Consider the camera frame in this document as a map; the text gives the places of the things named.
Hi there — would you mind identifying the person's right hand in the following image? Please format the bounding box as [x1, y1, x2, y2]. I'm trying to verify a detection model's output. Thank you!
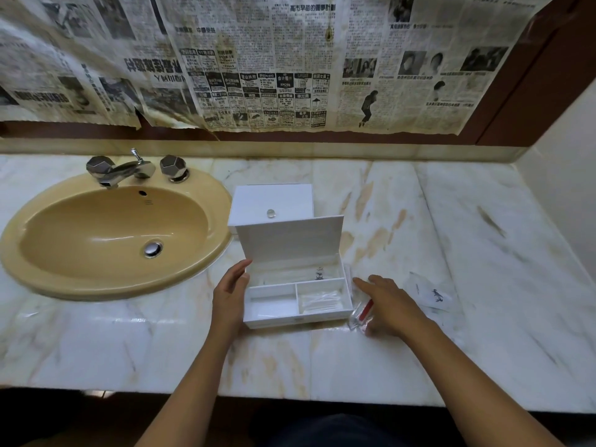
[352, 274, 438, 340]

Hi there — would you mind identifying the person's left hand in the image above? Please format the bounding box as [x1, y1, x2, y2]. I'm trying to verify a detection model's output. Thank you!
[210, 259, 254, 338]

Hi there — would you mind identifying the red item packet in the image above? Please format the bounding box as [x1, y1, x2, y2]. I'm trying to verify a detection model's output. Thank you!
[346, 297, 376, 332]

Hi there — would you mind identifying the white box with round knob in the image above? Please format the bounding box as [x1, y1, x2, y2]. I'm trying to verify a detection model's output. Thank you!
[235, 215, 354, 330]
[227, 183, 314, 228]

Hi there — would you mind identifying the person's right forearm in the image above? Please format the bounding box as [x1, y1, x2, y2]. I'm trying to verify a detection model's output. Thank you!
[405, 316, 564, 447]

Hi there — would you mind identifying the person's left forearm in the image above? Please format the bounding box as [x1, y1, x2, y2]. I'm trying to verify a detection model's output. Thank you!
[135, 325, 233, 447]

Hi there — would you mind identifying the person's dark clothing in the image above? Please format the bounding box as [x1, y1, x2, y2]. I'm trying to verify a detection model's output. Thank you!
[260, 413, 420, 447]

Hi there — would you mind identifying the beige oval sink basin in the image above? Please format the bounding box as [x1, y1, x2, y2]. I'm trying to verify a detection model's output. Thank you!
[0, 168, 233, 302]

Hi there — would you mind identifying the chrome faceted faucet knob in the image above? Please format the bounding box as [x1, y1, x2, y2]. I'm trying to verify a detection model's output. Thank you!
[160, 155, 191, 184]
[86, 155, 116, 178]

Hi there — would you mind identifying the chrome faucet spout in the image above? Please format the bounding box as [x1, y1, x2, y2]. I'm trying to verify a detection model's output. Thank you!
[98, 148, 157, 189]

